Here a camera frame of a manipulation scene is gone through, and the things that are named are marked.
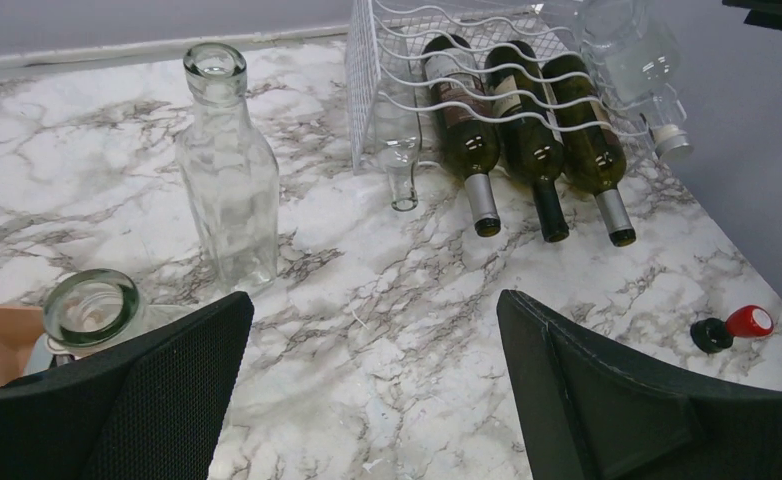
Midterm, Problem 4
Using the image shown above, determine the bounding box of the green wine bottle dark label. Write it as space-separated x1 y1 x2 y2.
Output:
485 40 569 243

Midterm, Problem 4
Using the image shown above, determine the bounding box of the clear square glass bottle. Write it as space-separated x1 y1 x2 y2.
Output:
23 268 194 375

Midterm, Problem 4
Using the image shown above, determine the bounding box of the clear bottle with silver cap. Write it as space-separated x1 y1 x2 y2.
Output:
573 1 694 162

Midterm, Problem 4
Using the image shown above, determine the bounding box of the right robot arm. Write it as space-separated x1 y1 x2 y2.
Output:
722 0 782 32

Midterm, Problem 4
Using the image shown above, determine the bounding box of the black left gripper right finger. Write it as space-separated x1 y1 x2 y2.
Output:
496 290 782 479

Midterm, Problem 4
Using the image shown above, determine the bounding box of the white wire wine rack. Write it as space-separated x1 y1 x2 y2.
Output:
344 0 657 177

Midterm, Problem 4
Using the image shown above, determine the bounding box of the red and black stopper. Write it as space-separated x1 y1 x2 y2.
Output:
690 305 775 354

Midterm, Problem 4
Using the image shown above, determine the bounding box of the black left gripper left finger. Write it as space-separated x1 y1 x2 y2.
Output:
0 292 254 479

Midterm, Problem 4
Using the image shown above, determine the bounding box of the green wine bottle silver neck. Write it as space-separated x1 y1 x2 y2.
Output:
542 56 637 247

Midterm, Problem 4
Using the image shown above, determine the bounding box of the green wine bottle white label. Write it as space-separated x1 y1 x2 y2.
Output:
422 35 501 237

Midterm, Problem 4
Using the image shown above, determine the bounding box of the tall clear glass bottle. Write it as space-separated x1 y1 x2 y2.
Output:
176 42 280 293

